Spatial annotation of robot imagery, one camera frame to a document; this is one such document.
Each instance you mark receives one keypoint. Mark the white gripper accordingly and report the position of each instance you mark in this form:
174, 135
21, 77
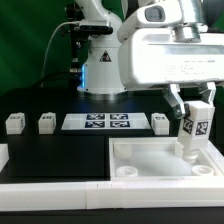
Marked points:
150, 59

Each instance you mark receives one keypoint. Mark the white square tabletop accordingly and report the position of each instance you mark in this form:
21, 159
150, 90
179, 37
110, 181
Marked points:
157, 158

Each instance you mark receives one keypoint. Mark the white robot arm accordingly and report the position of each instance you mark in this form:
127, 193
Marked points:
97, 26

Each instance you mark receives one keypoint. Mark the white marker sheet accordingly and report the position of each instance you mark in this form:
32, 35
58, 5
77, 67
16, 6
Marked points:
105, 121

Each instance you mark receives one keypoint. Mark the white front fence bar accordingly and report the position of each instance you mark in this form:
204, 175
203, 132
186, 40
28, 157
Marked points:
105, 195

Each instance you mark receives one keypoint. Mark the white fence bar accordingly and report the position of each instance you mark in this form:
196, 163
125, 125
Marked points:
4, 155
105, 195

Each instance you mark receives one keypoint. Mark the white left fence bar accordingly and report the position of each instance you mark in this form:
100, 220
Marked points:
4, 155

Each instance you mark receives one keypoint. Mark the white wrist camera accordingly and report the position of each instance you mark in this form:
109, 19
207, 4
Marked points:
183, 17

